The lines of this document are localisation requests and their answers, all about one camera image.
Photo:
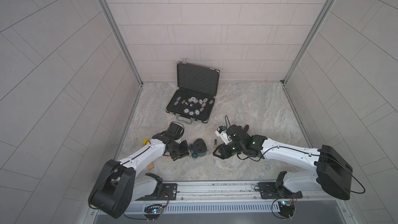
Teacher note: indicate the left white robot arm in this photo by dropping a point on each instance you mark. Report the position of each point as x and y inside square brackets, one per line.
[133, 168]

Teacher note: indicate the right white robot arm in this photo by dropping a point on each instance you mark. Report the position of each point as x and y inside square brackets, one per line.
[323, 169]

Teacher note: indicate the circuit board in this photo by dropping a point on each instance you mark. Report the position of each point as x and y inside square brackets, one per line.
[286, 209]
[155, 209]

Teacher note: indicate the left circuit board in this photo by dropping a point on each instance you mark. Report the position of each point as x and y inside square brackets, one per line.
[155, 209]

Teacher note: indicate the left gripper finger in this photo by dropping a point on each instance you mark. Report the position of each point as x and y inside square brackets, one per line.
[180, 156]
[184, 147]

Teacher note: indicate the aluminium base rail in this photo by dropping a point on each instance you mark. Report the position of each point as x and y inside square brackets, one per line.
[239, 191]

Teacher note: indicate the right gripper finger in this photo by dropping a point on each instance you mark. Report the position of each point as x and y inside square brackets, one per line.
[219, 155]
[220, 149]

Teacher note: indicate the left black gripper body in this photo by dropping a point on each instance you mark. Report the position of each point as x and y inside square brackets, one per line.
[175, 146]

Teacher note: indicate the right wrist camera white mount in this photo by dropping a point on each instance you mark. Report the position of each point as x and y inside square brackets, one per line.
[221, 133]

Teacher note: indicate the wooden block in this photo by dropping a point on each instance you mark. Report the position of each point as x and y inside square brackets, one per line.
[150, 166]

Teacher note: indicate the right circuit board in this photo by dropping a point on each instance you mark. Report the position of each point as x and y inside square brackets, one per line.
[286, 209]

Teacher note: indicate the open black poker chip case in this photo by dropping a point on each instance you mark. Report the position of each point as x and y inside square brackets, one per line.
[197, 88]

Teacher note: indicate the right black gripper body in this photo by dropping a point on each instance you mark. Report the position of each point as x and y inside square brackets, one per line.
[232, 150]

